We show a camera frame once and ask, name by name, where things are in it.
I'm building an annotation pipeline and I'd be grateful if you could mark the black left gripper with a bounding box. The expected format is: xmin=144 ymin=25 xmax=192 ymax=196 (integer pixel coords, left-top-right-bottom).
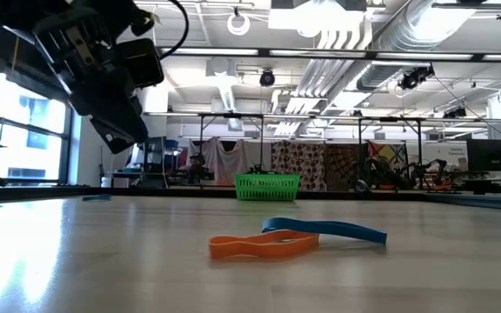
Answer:
xmin=31 ymin=10 xmax=150 ymax=156

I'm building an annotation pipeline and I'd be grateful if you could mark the blue rubber band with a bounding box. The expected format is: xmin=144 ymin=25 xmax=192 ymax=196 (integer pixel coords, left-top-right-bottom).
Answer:
xmin=81 ymin=193 xmax=113 ymax=203
xmin=261 ymin=216 xmax=389 ymax=246

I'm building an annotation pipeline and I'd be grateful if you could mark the orange rubber band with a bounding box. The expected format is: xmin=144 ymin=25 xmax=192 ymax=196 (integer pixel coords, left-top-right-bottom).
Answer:
xmin=208 ymin=229 xmax=320 ymax=260

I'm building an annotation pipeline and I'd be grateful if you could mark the monitor on stand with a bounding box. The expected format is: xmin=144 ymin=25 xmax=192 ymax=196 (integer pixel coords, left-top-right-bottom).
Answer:
xmin=135 ymin=136 xmax=168 ymax=188

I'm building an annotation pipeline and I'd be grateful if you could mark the large window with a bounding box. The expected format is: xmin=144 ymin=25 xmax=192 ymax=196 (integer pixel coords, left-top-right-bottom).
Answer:
xmin=0 ymin=73 xmax=76 ymax=183

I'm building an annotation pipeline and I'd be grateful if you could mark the person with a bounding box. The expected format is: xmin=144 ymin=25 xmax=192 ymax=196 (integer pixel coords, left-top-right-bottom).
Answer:
xmin=187 ymin=152 xmax=210 ymax=183

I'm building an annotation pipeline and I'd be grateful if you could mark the white hanging sheet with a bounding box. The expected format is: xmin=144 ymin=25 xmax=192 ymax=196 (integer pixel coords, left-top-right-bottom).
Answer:
xmin=184 ymin=137 xmax=251 ymax=183

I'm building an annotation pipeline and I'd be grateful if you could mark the ceiling light strip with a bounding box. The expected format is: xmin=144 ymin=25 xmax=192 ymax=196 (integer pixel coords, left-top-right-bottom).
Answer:
xmin=374 ymin=52 xmax=474 ymax=61
xmin=163 ymin=46 xmax=259 ymax=57

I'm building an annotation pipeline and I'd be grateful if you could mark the green plastic basket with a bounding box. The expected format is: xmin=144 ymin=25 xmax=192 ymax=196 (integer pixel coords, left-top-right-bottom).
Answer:
xmin=233 ymin=173 xmax=302 ymax=202

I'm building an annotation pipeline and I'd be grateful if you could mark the brown dotted cloth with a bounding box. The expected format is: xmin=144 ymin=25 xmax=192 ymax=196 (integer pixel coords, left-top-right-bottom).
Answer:
xmin=271 ymin=139 xmax=326 ymax=192

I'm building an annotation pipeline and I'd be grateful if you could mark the dark patterned cloth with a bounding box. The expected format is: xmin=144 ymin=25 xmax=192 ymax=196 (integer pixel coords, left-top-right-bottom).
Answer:
xmin=324 ymin=143 xmax=370 ymax=192

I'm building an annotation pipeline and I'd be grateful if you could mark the black ceiling spotlight cluster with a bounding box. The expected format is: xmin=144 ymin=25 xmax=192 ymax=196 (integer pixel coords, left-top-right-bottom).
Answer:
xmin=442 ymin=106 xmax=469 ymax=120
xmin=397 ymin=64 xmax=437 ymax=91

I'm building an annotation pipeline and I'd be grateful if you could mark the black flat monitor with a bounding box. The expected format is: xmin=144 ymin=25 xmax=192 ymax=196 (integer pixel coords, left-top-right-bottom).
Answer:
xmin=466 ymin=138 xmax=501 ymax=173

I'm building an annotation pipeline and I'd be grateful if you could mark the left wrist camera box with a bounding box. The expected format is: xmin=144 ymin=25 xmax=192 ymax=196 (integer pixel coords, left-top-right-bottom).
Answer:
xmin=117 ymin=37 xmax=165 ymax=89

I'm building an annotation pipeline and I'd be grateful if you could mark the black aluminium table frame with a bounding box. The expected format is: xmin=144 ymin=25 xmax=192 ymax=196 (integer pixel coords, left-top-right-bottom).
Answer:
xmin=0 ymin=184 xmax=501 ymax=214

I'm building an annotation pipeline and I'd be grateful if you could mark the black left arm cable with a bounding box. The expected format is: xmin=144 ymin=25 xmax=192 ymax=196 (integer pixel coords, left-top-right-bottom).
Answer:
xmin=158 ymin=0 xmax=190 ymax=61

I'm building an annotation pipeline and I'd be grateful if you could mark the white ring light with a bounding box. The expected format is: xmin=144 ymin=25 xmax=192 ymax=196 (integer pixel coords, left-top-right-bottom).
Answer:
xmin=226 ymin=11 xmax=252 ymax=37

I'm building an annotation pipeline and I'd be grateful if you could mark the black hanging camera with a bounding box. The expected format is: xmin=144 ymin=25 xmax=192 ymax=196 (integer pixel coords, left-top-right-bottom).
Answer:
xmin=258 ymin=68 xmax=277 ymax=88

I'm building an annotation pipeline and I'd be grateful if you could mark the silver air duct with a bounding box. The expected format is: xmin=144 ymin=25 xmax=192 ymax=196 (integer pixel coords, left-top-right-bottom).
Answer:
xmin=357 ymin=0 xmax=478 ymax=92

